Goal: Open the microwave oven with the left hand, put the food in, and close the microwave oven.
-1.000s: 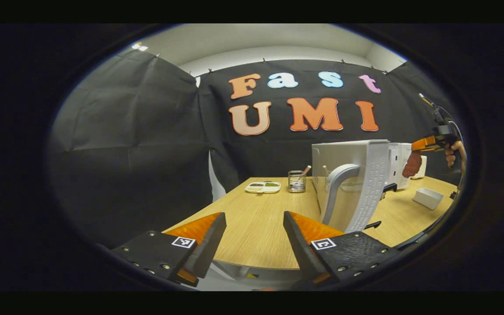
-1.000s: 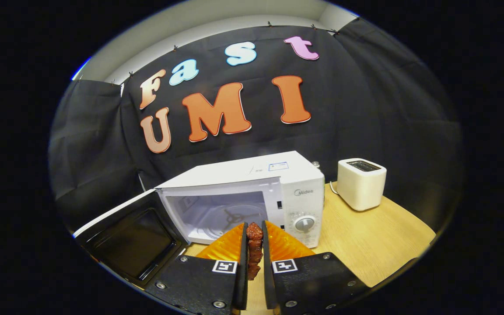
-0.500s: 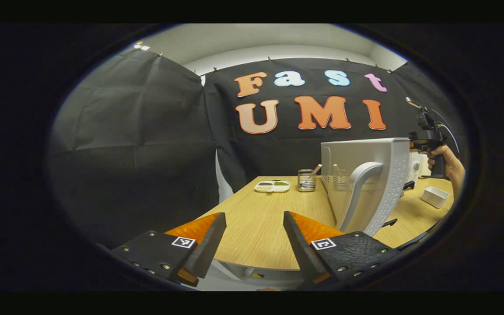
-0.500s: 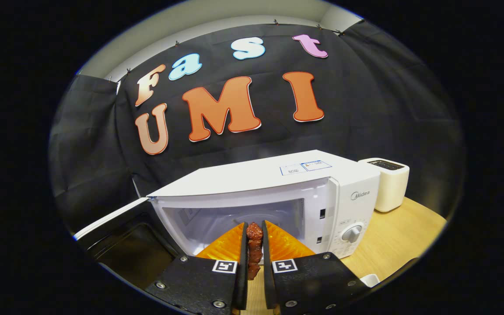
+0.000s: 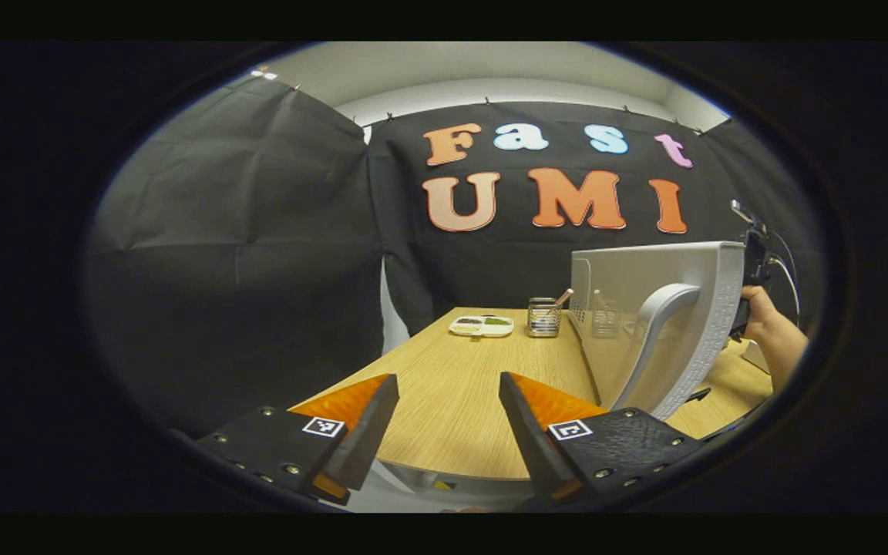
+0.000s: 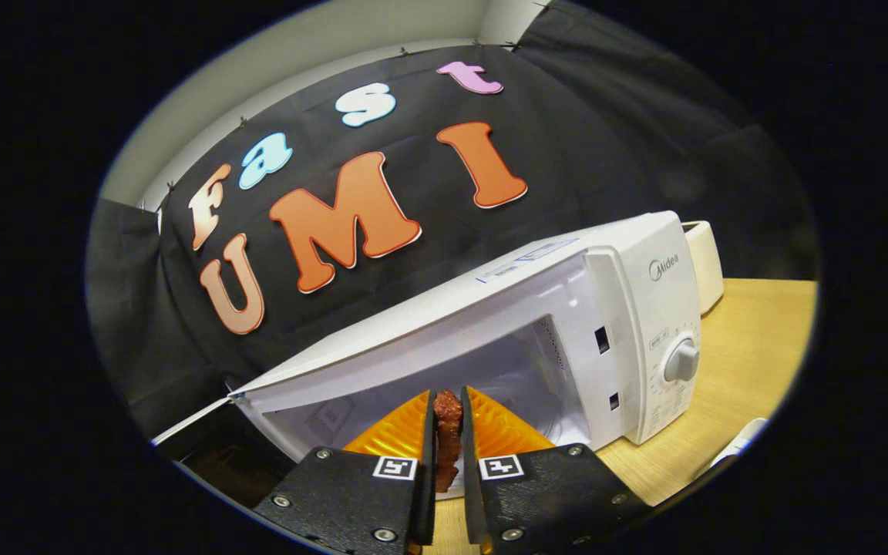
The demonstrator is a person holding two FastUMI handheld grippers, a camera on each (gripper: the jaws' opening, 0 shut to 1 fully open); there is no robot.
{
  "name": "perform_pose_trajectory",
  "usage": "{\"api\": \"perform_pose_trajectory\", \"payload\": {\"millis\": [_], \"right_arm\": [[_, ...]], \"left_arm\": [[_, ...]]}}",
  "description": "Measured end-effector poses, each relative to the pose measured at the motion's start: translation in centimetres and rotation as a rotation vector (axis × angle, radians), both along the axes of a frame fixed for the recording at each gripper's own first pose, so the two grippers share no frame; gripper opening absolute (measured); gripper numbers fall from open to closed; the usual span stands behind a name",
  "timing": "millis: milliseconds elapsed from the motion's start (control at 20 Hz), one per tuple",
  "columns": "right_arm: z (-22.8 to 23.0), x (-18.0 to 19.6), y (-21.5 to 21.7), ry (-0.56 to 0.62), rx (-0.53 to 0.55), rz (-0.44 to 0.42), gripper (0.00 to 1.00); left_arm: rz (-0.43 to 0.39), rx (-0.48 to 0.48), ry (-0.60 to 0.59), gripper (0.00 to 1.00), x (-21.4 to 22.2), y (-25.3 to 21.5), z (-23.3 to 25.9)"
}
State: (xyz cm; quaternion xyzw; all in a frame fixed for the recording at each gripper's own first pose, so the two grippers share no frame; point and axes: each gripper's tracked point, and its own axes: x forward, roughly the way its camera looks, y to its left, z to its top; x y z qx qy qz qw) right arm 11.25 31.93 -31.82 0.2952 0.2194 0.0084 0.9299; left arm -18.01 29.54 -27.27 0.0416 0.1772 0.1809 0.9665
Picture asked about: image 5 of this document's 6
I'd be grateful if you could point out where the white divided plate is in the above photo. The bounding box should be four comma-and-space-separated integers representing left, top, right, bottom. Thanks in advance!
448, 314, 516, 339

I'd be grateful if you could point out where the white microwave oven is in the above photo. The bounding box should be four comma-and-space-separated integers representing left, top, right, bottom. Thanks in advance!
569, 241, 746, 422

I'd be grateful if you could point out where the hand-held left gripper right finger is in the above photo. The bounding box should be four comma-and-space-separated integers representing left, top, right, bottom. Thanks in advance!
499, 371, 706, 503

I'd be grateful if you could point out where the metal mesh holder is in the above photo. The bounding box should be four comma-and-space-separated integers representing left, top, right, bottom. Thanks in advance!
526, 298, 563, 339

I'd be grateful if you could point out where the thin grey cable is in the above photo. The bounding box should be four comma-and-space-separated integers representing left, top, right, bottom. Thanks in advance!
769, 230, 801, 318

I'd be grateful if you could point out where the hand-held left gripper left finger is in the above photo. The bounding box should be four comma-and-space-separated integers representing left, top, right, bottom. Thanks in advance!
196, 373, 401, 507

